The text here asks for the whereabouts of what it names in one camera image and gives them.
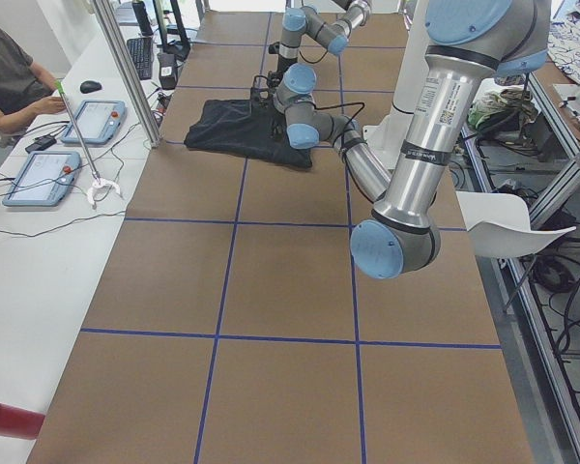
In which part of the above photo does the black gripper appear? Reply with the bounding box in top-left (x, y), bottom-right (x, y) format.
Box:
top-left (269, 108), bottom-right (287, 140)
top-left (275, 55), bottom-right (293, 77)

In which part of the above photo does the black graphic t-shirt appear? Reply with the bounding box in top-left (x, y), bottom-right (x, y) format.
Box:
top-left (184, 100), bottom-right (312, 169)

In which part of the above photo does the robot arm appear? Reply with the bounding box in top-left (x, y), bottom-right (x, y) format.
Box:
top-left (274, 0), bottom-right (372, 79)
top-left (274, 1), bottom-right (551, 279)

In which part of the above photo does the pile of clothes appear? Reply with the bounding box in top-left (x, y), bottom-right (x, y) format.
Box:
top-left (465, 88), bottom-right (537, 140)

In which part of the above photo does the black keyboard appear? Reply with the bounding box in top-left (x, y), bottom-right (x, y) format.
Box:
top-left (126, 37), bottom-right (154, 80)

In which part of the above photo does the far teach pendant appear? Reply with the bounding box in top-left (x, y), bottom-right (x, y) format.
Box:
top-left (69, 100), bottom-right (127, 146)

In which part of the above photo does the teach pendant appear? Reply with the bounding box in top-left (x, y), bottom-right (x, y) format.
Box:
top-left (2, 151), bottom-right (81, 207)
top-left (69, 100), bottom-right (127, 146)

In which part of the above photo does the reacher grabber stick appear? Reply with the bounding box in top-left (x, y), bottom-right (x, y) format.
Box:
top-left (54, 80), bottom-right (122, 208)

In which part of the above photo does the black computer mouse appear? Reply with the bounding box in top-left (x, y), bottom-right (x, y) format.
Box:
top-left (79, 80), bottom-right (102, 94)

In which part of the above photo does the black power adapter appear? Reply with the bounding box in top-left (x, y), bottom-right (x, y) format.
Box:
top-left (25, 135), bottom-right (57, 153)

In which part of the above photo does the near teach pendant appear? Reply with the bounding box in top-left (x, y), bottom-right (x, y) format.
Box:
top-left (2, 151), bottom-right (81, 207)

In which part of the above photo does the white plastic chair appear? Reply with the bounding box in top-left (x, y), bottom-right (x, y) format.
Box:
top-left (456, 191), bottom-right (576, 258)

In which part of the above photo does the seated person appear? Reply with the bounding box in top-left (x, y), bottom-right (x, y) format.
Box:
top-left (0, 28), bottom-right (66, 135)

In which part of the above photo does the red cylinder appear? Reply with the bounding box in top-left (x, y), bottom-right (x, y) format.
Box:
top-left (0, 403), bottom-right (45, 440)

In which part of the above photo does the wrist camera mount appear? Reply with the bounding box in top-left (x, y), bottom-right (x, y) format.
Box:
top-left (249, 72), bottom-right (279, 107)

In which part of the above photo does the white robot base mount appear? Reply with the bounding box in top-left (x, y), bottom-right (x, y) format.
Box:
top-left (363, 111), bottom-right (413, 152)

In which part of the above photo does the aluminium frame post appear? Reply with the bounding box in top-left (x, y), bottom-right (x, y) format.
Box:
top-left (91, 0), bottom-right (161, 148)

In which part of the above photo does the aluminium side frame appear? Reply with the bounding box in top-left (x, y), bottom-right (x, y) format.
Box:
top-left (458, 65), bottom-right (580, 463)

